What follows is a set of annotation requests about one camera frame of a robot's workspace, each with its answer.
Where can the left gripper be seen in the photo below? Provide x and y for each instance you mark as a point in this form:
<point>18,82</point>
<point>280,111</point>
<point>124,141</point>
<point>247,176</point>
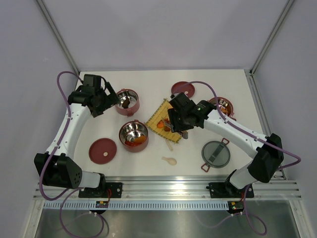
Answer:
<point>111,99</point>

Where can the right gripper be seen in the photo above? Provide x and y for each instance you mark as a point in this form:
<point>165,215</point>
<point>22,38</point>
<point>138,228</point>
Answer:
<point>173,114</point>

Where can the brown meat slice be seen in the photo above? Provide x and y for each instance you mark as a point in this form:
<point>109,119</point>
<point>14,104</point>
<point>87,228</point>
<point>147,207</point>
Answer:
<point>167,125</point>

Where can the dark chocolate pastry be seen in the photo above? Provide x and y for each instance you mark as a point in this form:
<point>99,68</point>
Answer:
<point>126,103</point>

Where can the fried chicken piece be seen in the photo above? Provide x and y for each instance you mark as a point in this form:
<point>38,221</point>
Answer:
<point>140,140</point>

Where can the red sausage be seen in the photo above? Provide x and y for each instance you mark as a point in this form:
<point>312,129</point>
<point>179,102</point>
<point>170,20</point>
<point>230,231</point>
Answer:
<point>129,143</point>

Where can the metal tongs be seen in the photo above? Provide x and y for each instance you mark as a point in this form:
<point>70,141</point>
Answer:
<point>183,134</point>

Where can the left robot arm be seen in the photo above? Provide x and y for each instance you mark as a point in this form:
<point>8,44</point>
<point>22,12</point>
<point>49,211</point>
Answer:
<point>56,166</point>

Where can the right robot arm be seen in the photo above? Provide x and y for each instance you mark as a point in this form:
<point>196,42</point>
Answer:
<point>265,151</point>

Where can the bamboo woven tray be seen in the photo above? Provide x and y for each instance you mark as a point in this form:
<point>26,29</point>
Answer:
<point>160,113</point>

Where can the back left red steel bowl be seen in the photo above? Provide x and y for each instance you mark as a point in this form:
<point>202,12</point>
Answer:
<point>134,105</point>

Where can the red steel bowl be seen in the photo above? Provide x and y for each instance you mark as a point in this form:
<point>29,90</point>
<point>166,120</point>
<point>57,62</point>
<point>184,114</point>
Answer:
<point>131,130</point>
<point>134,105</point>
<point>226,107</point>

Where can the back red lid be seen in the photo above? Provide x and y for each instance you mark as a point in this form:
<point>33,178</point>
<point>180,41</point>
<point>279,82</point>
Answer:
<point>185,87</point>

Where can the beige spoon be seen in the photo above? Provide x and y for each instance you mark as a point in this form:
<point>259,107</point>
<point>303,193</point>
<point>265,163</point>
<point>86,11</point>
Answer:
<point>171,161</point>

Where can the front red steel bowl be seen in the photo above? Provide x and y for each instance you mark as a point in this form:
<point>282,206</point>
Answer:
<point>131,130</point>

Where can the right red steel bowl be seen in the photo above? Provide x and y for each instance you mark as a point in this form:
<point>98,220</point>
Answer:
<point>226,107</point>

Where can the front left red lid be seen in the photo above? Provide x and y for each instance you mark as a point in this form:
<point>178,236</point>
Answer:
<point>102,151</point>

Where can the aluminium rail frame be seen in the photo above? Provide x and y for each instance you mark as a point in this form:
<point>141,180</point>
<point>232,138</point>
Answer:
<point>276,211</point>

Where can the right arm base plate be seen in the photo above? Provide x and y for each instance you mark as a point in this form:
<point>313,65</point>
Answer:
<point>225,190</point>

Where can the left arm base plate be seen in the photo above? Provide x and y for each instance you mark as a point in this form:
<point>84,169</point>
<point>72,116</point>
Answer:
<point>109,189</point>

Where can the white slotted cable duct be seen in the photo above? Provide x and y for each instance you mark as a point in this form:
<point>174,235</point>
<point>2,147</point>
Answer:
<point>139,205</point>

